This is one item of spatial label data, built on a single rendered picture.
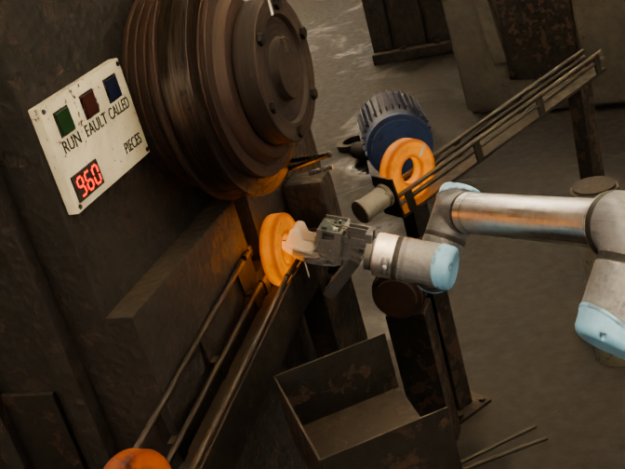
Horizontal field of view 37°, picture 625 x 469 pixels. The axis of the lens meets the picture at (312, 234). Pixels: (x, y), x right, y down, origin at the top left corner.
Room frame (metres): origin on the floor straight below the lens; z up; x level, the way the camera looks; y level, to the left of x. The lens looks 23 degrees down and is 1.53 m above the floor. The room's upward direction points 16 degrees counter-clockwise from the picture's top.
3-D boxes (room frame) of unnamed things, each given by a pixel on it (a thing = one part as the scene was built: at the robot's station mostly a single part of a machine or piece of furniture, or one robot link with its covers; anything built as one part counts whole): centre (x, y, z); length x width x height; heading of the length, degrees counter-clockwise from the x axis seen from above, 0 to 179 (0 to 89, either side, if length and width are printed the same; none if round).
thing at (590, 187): (2.18, -0.72, 0.26); 0.12 x 0.12 x 0.52
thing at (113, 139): (1.56, 0.30, 1.15); 0.26 x 0.02 x 0.18; 156
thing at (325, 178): (2.05, -0.02, 0.68); 0.11 x 0.08 x 0.24; 66
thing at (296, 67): (1.79, -0.02, 1.11); 0.28 x 0.06 x 0.28; 156
